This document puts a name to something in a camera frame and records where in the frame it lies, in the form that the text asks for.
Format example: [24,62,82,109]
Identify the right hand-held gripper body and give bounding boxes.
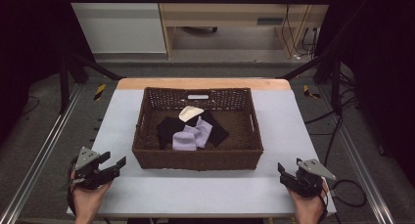
[287,157,338,199]

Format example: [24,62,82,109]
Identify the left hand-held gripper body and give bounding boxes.
[69,147,112,191]

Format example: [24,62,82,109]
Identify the person's right hand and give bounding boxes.
[287,180,329,224]

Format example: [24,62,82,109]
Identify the person's left hand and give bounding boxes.
[69,170,114,224]

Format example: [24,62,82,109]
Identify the pale table cover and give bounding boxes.
[66,88,338,218]

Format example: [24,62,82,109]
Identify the yellow black tape marker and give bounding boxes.
[93,83,108,102]
[302,84,322,100]

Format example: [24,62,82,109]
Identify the black sock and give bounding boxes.
[157,116,188,151]
[195,110,230,148]

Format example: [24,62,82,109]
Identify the light purple sock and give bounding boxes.
[171,131,198,152]
[182,116,214,150]

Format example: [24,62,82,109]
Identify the brown woven basket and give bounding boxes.
[131,86,264,172]

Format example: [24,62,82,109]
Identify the cream white sock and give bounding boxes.
[178,105,206,123]

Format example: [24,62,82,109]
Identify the white cabinet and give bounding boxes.
[64,0,167,55]

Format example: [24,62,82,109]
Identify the wooden desk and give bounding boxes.
[155,0,338,61]

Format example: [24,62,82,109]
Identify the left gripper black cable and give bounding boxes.
[66,156,79,218]

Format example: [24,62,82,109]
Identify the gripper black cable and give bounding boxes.
[327,179,368,208]
[66,156,79,218]

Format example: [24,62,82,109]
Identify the black floor cable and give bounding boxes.
[304,86,360,168]

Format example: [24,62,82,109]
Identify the aluminium floor rail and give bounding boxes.
[0,82,84,224]
[317,85,395,224]

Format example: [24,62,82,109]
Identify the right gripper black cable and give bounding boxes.
[327,179,368,208]

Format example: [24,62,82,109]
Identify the black frame strut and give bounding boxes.
[67,51,123,81]
[279,52,331,81]

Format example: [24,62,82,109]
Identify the cables under desk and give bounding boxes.
[281,0,322,61]

